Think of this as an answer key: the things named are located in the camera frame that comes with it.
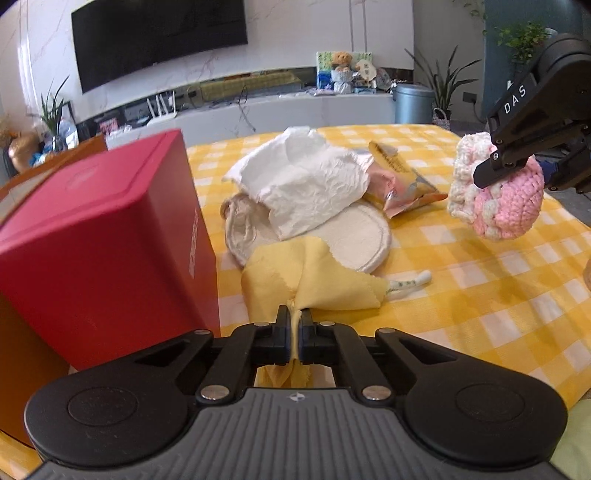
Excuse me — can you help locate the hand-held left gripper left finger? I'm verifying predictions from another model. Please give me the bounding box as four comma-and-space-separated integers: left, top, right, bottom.
134, 305, 296, 403

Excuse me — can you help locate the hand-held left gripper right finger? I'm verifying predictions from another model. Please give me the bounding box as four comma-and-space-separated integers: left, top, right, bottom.
298, 308, 445, 402

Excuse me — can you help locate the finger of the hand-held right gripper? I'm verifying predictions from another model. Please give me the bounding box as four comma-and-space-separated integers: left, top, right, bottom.
538, 133, 591, 195
472, 121, 583, 188

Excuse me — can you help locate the pink white crocheted pouch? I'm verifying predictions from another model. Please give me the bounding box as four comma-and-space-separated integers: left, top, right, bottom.
447, 131, 546, 241

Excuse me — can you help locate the yellow cloth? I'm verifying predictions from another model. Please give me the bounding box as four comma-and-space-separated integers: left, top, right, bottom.
240, 236, 386, 391

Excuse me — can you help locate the leafy green potted plant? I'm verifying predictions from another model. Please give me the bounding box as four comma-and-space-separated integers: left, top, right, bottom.
496, 21, 550, 65

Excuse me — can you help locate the tall snake plant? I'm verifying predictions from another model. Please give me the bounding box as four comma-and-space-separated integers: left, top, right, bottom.
404, 45, 483, 123

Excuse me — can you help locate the grey metal trash can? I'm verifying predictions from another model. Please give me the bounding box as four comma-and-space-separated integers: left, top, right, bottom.
393, 83, 435, 125

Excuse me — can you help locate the hanging vine plant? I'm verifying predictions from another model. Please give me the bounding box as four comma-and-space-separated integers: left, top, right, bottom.
455, 0, 485, 19

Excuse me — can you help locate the yellow pink snack packet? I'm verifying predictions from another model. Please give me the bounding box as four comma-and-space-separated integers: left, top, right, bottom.
367, 141, 448, 219

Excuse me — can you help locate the small white patterned sock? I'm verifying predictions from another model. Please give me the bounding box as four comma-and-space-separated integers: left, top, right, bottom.
385, 270, 432, 296

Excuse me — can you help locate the beige rimmed round pad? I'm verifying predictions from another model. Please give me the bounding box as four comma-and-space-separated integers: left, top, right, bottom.
224, 193, 278, 266

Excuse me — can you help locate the yellow checked tablecloth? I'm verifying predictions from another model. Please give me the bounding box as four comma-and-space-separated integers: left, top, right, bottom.
185, 122, 591, 409

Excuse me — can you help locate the crumpled white paper towel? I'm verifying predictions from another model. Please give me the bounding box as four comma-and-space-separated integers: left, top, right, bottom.
222, 127, 374, 241

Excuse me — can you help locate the round hand fan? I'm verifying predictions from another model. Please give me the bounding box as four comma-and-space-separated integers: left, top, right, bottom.
355, 58, 377, 86

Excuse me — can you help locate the brown teddy bear bouquet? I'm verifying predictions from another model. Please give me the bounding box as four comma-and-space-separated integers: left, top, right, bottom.
331, 51, 354, 95

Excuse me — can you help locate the white marble television console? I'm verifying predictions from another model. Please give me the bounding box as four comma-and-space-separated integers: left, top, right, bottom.
69, 69, 400, 139

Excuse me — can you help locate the green gift box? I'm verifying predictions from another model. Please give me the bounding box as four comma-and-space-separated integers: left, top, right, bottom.
316, 50, 375, 90

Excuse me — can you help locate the red cube box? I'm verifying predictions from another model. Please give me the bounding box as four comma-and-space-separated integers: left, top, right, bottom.
0, 129, 221, 372

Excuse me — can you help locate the white router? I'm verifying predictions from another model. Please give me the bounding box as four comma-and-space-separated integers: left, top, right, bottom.
145, 91, 178, 127

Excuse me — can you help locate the orange cardboard box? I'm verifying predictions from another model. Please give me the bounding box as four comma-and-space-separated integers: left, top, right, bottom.
0, 135, 108, 448

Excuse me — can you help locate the blue plastic bag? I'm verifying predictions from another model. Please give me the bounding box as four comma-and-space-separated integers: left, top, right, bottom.
32, 117, 79, 167

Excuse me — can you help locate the gold vase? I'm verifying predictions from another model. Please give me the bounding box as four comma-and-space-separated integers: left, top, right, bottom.
8, 134, 40, 174

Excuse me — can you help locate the green plant in glass vase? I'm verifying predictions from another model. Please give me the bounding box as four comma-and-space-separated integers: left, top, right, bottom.
28, 76, 70, 151

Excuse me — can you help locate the black cable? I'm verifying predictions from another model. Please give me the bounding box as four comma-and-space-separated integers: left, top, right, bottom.
235, 85, 257, 132

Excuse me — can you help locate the black wall television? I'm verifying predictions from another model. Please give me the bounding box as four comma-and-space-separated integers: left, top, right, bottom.
71, 0, 249, 94

